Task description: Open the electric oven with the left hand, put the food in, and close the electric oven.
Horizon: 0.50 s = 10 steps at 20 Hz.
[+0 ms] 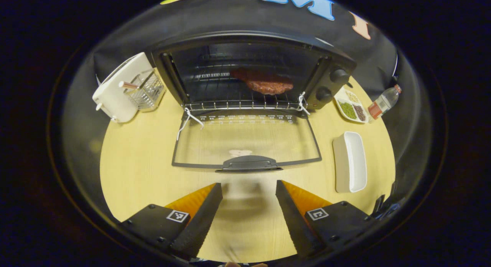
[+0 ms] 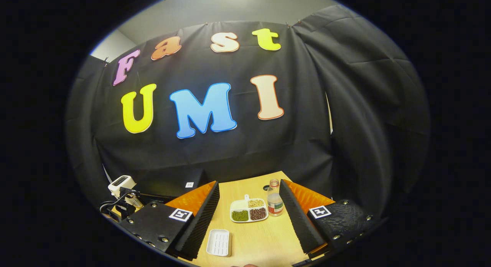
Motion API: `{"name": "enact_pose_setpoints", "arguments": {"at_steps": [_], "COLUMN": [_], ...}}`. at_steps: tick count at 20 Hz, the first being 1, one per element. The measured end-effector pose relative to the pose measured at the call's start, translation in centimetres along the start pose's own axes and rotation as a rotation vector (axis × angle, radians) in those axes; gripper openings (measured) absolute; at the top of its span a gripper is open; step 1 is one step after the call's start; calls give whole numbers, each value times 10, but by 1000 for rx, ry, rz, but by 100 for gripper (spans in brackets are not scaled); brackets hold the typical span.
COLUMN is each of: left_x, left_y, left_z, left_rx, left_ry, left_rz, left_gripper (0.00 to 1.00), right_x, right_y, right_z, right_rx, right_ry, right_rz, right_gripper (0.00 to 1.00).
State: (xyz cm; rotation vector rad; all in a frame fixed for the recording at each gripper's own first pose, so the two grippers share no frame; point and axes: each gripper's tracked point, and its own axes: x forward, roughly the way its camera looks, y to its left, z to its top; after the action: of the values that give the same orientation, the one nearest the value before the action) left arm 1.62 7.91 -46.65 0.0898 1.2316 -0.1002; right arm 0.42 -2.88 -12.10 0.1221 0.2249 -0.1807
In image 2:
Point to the black electric oven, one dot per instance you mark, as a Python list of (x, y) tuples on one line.
[(168, 184)]

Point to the white toaster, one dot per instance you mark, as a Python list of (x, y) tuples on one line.
[(121, 182)]

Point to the white divided bean dish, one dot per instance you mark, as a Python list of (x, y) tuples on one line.
[(248, 211)]

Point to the white rectangular dish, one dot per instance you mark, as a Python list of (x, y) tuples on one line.
[(219, 243)]

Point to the black backdrop cloth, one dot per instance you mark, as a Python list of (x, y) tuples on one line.
[(230, 152)]

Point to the clear plastic bottle red label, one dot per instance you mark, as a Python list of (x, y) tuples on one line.
[(275, 201)]

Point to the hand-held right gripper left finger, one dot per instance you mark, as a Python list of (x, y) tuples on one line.
[(199, 224)]

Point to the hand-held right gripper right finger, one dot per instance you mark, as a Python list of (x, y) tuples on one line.
[(297, 221)]

